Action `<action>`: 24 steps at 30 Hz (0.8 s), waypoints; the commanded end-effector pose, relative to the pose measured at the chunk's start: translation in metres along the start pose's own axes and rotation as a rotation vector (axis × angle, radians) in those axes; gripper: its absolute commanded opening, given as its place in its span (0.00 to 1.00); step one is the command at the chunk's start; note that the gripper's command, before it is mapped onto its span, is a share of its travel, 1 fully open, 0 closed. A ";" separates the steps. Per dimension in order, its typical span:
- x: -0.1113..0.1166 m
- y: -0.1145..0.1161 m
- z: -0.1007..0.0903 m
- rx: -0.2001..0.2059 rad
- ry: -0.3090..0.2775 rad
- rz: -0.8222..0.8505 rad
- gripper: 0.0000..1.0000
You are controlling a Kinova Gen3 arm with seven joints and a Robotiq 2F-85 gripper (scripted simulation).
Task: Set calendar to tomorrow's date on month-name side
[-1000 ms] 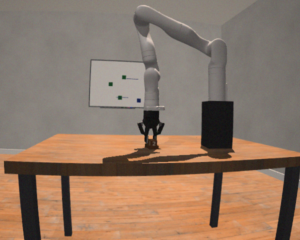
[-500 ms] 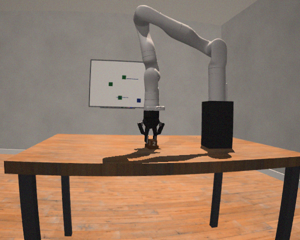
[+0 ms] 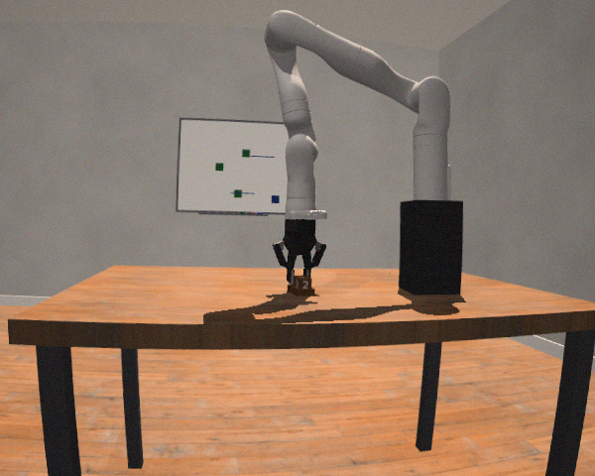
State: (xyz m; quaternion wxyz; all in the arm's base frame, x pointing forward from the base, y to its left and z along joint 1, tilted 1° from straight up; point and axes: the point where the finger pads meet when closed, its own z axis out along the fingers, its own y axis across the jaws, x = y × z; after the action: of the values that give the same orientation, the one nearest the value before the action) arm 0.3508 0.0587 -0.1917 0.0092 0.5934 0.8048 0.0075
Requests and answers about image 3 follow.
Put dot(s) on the brown rectangular tray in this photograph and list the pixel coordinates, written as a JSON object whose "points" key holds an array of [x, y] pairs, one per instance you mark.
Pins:
{"points": [[301, 292]]}

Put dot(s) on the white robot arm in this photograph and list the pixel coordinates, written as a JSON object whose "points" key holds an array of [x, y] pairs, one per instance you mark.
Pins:
{"points": [[430, 99]]}

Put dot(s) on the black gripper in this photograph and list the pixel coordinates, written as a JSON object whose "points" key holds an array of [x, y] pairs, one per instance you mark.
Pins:
{"points": [[299, 240]]}

